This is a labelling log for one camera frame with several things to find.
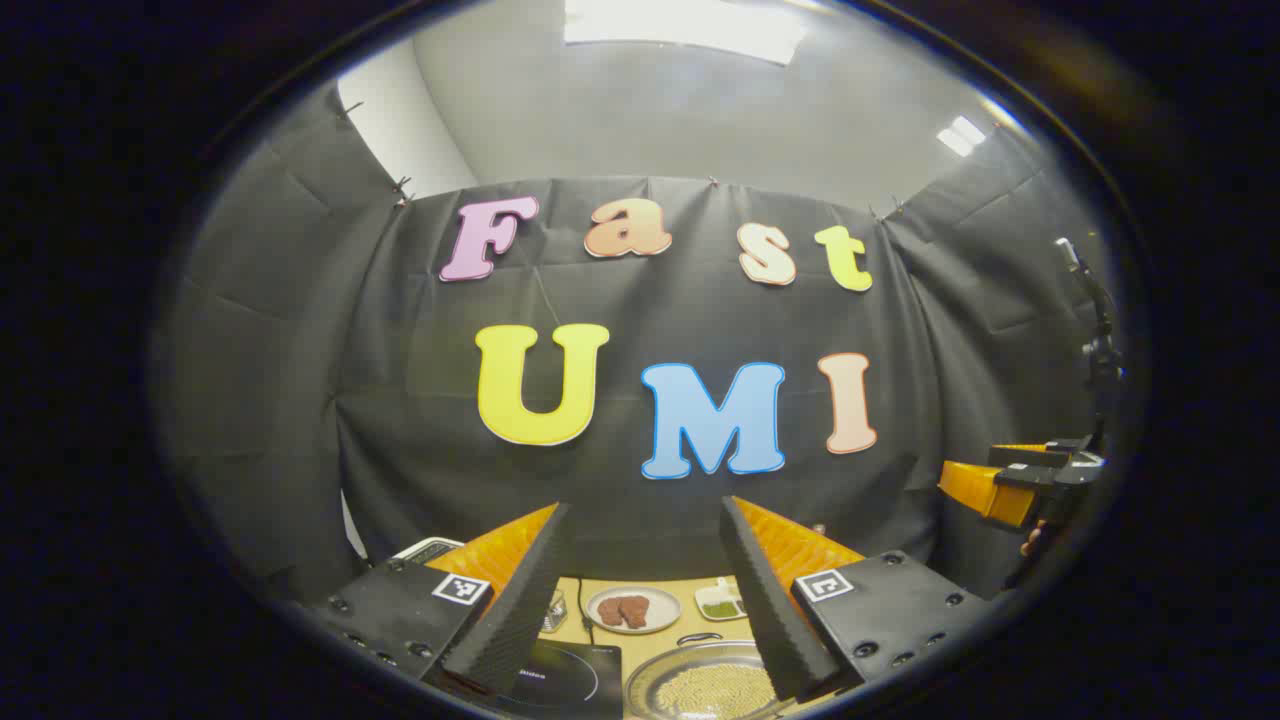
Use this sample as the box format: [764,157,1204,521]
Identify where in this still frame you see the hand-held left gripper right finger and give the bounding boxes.
[720,495,991,701]

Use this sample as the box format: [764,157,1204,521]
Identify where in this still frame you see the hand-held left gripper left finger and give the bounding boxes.
[310,502,573,697]

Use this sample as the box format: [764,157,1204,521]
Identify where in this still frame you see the black induction cooktop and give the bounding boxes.
[498,640,624,720]

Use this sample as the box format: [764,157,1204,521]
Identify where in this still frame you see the steel pot with black handle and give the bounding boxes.
[625,632,801,720]

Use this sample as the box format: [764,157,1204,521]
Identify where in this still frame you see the white divided dish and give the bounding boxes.
[695,578,749,623]

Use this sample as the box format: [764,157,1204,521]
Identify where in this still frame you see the heap of yellow soybeans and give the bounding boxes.
[655,662,779,720]

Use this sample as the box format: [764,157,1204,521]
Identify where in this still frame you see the white toaster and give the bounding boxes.
[390,537,466,567]

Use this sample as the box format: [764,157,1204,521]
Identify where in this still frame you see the round white plate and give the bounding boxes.
[587,585,682,636]

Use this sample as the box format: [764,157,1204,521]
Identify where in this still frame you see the black backdrop cloth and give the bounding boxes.
[150,85,1126,611]

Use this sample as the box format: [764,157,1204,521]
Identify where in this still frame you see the small ceiling light panel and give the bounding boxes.
[936,115,987,159]

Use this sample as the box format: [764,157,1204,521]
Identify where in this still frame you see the large ceiling light panel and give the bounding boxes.
[564,0,807,67]

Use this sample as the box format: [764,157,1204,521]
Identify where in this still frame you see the black camera stand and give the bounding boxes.
[1054,237,1127,451]

